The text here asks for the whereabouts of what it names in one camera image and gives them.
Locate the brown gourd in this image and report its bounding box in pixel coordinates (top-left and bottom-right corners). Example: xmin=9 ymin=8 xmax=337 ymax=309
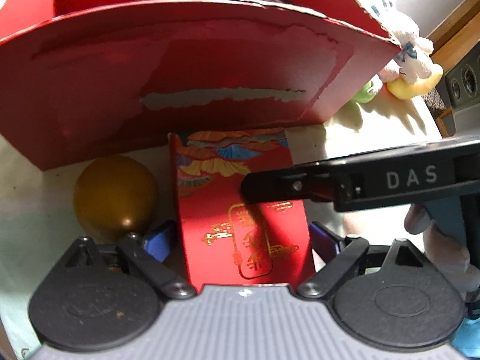
xmin=72 ymin=155 xmax=159 ymax=242

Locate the red gift box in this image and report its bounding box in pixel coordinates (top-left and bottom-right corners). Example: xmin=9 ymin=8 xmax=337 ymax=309
xmin=168 ymin=128 xmax=315 ymax=289

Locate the gloved right hand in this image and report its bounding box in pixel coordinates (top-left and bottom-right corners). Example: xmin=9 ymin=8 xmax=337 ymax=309
xmin=404 ymin=205 xmax=479 ymax=299

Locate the yellow plush toy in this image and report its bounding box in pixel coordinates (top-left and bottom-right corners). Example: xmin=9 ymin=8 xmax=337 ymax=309
xmin=386 ymin=63 xmax=443 ymax=100

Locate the green plush toy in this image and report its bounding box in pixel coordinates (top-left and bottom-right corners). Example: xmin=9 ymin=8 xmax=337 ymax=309
xmin=351 ymin=76 xmax=383 ymax=104

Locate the pink plush toy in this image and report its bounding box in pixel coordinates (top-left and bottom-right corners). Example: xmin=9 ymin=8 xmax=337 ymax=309
xmin=377 ymin=59 xmax=401 ymax=83

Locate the white plush bunny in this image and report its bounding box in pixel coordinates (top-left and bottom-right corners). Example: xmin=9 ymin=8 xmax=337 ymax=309
xmin=376 ymin=0 xmax=434 ymax=84

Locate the wooden cabinet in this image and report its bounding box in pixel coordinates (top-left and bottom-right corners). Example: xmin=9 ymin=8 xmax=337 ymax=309
xmin=430 ymin=0 xmax=479 ymax=137

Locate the red cardboard box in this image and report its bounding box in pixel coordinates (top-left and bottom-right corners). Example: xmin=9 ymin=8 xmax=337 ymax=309
xmin=1 ymin=0 xmax=400 ymax=170

